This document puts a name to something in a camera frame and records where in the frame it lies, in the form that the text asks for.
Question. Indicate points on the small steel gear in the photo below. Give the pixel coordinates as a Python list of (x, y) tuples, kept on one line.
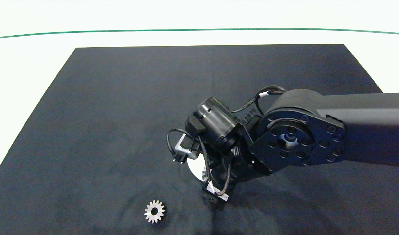
[(150, 212)]

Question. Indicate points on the round white plate with pins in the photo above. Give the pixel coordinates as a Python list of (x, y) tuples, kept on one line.
[(193, 166)]

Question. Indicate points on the dark mat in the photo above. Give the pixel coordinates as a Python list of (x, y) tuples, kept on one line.
[(98, 130)]

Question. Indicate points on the boxy wrist camera shiny side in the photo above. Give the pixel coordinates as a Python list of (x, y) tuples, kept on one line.
[(183, 147)]

